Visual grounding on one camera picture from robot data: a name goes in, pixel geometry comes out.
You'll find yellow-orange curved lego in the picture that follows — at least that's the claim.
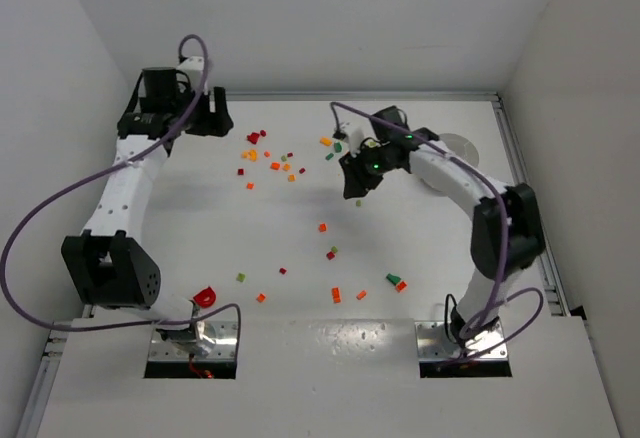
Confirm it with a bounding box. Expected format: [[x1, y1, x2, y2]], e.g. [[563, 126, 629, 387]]
[[241, 150, 258, 162]]

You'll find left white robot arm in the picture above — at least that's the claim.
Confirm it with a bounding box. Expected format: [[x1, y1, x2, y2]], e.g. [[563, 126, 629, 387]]
[[61, 56, 233, 334]]

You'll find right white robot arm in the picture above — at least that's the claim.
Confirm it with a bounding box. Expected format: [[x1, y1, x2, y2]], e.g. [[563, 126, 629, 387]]
[[330, 102, 546, 345]]

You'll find red lego cluster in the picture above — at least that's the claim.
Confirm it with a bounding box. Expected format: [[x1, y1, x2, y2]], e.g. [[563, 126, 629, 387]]
[[246, 130, 267, 145]]

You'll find white divided bowl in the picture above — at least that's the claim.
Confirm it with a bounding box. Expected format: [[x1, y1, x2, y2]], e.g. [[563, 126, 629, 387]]
[[436, 133, 480, 167]]

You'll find dark green wedge lego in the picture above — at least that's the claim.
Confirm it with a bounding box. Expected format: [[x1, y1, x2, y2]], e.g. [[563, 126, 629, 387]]
[[386, 273, 402, 286]]

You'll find orange double lego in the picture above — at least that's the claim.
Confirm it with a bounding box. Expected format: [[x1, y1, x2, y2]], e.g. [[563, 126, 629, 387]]
[[331, 287, 342, 304]]

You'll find red arch lego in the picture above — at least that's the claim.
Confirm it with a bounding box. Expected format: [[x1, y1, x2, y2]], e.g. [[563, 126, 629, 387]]
[[193, 287, 217, 309]]

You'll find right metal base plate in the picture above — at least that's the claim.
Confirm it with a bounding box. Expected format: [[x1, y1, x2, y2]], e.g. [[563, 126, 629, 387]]
[[415, 320, 510, 363]]

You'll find metal base plate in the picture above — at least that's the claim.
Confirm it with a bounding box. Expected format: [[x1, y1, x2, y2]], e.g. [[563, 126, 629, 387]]
[[148, 320, 239, 362], [415, 320, 510, 363]]

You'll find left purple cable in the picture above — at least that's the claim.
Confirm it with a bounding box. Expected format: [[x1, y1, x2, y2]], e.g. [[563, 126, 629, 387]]
[[0, 34, 242, 333]]

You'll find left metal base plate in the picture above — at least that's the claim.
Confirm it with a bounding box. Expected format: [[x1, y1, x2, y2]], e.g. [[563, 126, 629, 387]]
[[148, 320, 239, 362]]

